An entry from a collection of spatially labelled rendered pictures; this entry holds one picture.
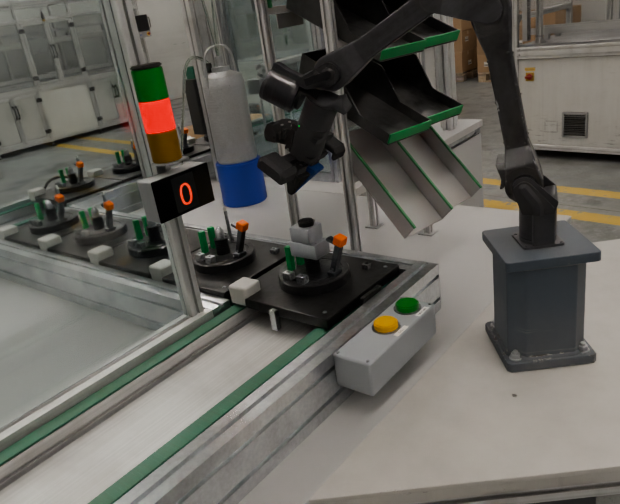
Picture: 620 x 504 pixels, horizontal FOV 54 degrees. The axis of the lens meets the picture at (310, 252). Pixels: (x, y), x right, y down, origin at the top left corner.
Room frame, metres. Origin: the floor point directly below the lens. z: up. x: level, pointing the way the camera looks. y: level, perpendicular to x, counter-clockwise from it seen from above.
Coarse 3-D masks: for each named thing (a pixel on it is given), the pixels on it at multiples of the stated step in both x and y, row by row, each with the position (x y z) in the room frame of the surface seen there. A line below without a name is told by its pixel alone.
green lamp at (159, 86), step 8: (136, 72) 0.99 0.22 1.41; (144, 72) 0.99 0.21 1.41; (152, 72) 0.99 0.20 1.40; (160, 72) 1.00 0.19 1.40; (136, 80) 0.99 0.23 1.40; (144, 80) 0.99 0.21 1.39; (152, 80) 0.99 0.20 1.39; (160, 80) 1.00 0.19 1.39; (136, 88) 1.00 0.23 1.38; (144, 88) 0.99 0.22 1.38; (152, 88) 0.99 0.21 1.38; (160, 88) 0.99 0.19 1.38; (144, 96) 0.99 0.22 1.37; (152, 96) 0.99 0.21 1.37; (160, 96) 0.99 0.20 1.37; (168, 96) 1.01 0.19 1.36
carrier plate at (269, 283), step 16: (272, 272) 1.14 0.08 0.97; (352, 272) 1.08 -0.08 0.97; (368, 272) 1.07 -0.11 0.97; (384, 272) 1.06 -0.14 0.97; (272, 288) 1.06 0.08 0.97; (352, 288) 1.01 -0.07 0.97; (368, 288) 1.00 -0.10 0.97; (256, 304) 1.02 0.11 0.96; (272, 304) 0.99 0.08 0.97; (288, 304) 0.98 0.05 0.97; (304, 304) 0.98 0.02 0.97; (320, 304) 0.97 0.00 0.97; (336, 304) 0.96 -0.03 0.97; (352, 304) 0.96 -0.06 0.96; (304, 320) 0.94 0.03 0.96; (320, 320) 0.92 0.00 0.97; (336, 320) 0.92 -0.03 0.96
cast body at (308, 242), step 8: (296, 224) 1.09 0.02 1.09; (304, 224) 1.06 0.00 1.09; (312, 224) 1.07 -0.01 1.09; (320, 224) 1.07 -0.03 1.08; (296, 232) 1.06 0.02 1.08; (304, 232) 1.05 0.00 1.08; (312, 232) 1.05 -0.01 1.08; (320, 232) 1.07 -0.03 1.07; (296, 240) 1.07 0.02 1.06; (304, 240) 1.05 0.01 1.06; (312, 240) 1.05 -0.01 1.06; (320, 240) 1.06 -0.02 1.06; (296, 248) 1.07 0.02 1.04; (304, 248) 1.05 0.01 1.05; (312, 248) 1.04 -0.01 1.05; (320, 248) 1.05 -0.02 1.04; (328, 248) 1.07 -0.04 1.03; (296, 256) 1.07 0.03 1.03; (304, 256) 1.06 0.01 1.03; (312, 256) 1.04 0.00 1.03; (320, 256) 1.05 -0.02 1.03
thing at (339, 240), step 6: (342, 234) 1.03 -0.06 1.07; (330, 240) 1.03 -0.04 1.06; (336, 240) 1.02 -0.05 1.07; (342, 240) 1.01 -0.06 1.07; (336, 246) 1.02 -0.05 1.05; (342, 246) 1.02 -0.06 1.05; (336, 252) 1.02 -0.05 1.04; (336, 258) 1.03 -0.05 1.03; (336, 264) 1.03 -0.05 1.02; (336, 270) 1.03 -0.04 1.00
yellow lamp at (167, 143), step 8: (152, 136) 0.99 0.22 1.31; (160, 136) 0.99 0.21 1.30; (168, 136) 0.99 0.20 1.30; (176, 136) 1.00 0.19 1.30; (152, 144) 0.99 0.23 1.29; (160, 144) 0.99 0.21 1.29; (168, 144) 0.99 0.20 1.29; (176, 144) 1.00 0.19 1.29; (152, 152) 0.99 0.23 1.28; (160, 152) 0.99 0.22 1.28; (168, 152) 0.99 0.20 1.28; (176, 152) 1.00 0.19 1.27; (152, 160) 1.00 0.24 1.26; (160, 160) 0.99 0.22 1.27; (168, 160) 0.99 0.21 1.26
